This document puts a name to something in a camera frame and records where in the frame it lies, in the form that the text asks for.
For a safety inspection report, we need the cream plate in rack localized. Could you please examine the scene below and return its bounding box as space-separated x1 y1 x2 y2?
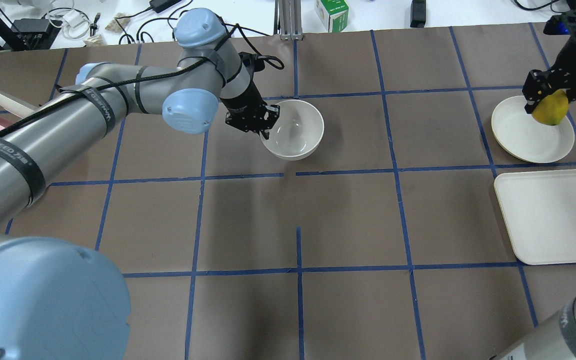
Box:
0 90 41 119

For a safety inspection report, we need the white rectangular tray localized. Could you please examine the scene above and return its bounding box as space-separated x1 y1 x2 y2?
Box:
493 170 576 265

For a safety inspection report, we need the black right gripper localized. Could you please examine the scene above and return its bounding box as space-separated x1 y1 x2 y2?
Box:
523 35 576 115

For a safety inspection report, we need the green white box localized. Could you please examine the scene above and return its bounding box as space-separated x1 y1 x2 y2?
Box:
314 0 350 34

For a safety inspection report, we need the white flat plate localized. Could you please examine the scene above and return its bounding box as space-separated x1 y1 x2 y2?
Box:
491 96 575 164

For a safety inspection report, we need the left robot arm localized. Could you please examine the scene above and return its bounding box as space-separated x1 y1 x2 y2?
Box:
0 7 284 360

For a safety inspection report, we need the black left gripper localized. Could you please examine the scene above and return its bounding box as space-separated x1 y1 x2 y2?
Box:
220 83 281 141

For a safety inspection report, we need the yellow lemon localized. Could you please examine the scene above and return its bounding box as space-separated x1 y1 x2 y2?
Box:
531 89 569 126

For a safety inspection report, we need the white ceramic bowl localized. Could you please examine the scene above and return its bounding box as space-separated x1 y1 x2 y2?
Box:
260 99 325 161

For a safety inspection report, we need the aluminium frame post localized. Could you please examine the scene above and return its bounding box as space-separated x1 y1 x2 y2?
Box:
273 0 304 41

